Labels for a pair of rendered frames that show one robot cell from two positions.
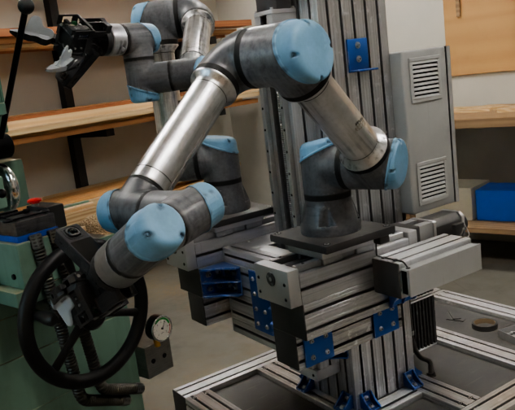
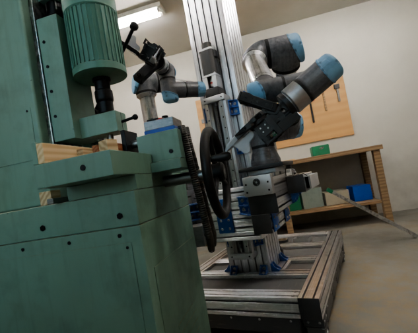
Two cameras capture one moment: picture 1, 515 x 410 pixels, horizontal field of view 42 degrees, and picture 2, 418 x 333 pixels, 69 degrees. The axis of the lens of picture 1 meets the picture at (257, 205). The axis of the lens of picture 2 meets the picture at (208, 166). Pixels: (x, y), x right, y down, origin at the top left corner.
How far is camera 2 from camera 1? 1.03 m
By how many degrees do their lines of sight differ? 32
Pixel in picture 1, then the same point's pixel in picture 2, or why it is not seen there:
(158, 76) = (181, 86)
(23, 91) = not seen: outside the picture
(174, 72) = (189, 85)
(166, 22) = (154, 81)
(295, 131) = (230, 127)
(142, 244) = (334, 67)
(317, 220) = (266, 155)
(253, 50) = (277, 43)
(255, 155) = not seen: hidden behind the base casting
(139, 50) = (171, 73)
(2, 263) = (158, 145)
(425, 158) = not seen: hidden behind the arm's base
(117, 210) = (268, 84)
